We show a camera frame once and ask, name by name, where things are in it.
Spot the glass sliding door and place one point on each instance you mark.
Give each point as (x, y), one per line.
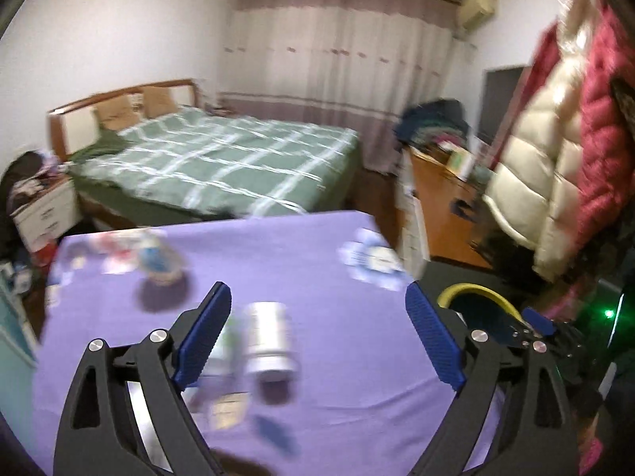
(15, 327)

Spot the white down jacket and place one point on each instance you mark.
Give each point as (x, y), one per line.
(540, 158)

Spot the black television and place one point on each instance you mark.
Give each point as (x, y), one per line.
(501, 104)

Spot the dark clothes heap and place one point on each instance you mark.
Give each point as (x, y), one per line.
(20, 173)

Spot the white tub blue label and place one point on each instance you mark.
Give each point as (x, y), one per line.
(158, 260)

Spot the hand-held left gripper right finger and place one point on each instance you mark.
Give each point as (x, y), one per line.
(434, 337)

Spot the pile of folded clothes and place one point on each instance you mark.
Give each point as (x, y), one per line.
(431, 124)

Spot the beige air conditioner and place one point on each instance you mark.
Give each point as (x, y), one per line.
(476, 7)

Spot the green white box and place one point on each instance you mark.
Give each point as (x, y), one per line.
(459, 166)

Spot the brown pillow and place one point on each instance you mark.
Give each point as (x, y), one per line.
(158, 101)
(114, 111)

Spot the purple floral tablecloth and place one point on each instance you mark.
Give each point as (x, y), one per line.
(347, 282)

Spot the white bottle green label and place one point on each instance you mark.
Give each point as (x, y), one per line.
(233, 352)

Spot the red bucket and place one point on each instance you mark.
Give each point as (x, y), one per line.
(44, 255)

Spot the wooden desk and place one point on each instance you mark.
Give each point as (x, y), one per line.
(436, 208)

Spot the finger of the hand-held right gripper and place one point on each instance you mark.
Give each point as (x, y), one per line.
(539, 321)

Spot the blue bin yellow rim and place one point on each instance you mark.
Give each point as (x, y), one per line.
(476, 312)

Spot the dark green blanket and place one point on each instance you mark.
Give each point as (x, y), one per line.
(99, 146)

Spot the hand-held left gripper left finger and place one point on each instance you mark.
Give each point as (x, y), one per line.
(203, 337)

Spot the green plaid quilt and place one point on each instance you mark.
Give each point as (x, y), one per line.
(223, 158)

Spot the red down jacket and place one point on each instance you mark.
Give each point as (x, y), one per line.
(605, 109)

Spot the wooden bed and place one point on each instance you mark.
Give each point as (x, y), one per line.
(74, 129)

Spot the white nightstand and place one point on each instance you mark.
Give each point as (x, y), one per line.
(47, 213)

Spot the white paper cup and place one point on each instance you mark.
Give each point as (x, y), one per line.
(270, 342)

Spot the pink white curtain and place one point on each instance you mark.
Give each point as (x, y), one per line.
(347, 59)

